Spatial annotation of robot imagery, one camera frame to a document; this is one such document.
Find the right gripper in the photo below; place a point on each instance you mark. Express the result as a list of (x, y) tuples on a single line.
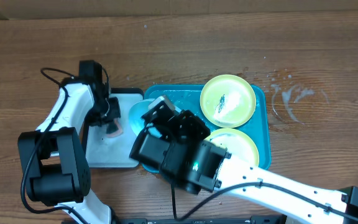
[(159, 115)]

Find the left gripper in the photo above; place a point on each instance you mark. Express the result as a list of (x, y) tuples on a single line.
[(114, 102)]

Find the green and pink sponge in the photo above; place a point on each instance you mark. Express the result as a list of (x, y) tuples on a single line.
[(114, 128)]

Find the light blue plate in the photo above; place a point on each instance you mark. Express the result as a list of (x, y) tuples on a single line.
[(136, 121)]

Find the yellow plate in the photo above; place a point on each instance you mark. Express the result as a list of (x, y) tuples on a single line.
[(228, 101), (237, 143)]

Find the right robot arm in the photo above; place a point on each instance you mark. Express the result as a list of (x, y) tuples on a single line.
[(174, 142)]

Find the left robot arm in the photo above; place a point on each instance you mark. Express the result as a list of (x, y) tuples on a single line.
[(56, 174)]

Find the teal plastic tray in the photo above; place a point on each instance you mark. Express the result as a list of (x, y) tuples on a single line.
[(187, 97)]

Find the black soapy water tray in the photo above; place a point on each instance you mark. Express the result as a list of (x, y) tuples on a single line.
[(105, 152)]

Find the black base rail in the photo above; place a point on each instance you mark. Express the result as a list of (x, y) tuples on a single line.
[(255, 219)]

